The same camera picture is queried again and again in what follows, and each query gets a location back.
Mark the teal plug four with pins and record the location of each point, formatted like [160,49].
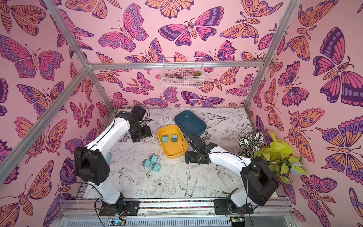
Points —
[147,163]

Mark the dark teal storage tray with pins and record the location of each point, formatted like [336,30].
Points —
[190,124]

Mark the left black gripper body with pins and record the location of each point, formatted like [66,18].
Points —
[142,133]

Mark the teal plug five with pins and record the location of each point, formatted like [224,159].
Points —
[156,167]

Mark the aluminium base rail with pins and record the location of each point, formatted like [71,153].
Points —
[197,212]

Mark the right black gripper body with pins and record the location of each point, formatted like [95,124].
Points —
[194,154]

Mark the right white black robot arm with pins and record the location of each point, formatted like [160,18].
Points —
[259,181]

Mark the white wire basket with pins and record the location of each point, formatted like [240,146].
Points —
[177,72]

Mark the teal plug three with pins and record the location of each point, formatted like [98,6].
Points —
[154,158]

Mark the light blue brush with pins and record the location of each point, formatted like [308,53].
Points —
[107,158]

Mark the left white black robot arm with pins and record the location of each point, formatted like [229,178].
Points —
[91,163]

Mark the yellow storage tray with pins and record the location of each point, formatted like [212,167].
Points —
[172,150]

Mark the small green plant in basket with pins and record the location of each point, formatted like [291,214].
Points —
[197,73]

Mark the teal plug two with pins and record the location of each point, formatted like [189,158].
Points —
[174,138]

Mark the green potted plant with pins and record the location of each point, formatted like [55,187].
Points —
[279,156]

